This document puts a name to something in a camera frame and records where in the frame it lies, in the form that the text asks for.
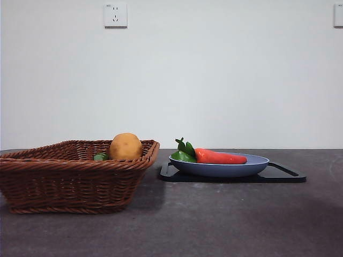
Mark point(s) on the orange carrot with green leaves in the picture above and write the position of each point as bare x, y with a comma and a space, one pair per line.
219, 158

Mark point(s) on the blue round plate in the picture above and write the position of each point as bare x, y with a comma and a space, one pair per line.
219, 170

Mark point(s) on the yellow-brown potato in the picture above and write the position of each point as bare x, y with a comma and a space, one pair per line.
126, 147

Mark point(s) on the small dark green vegetable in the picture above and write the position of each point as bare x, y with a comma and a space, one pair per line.
101, 157

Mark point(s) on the brown wicker basket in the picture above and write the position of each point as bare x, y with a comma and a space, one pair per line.
67, 182

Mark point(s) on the black flat tray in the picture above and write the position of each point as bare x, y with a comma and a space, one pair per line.
281, 178

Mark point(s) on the white wall socket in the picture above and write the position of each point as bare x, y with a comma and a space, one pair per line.
115, 15

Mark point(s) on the white wall plate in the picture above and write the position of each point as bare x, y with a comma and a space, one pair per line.
339, 16

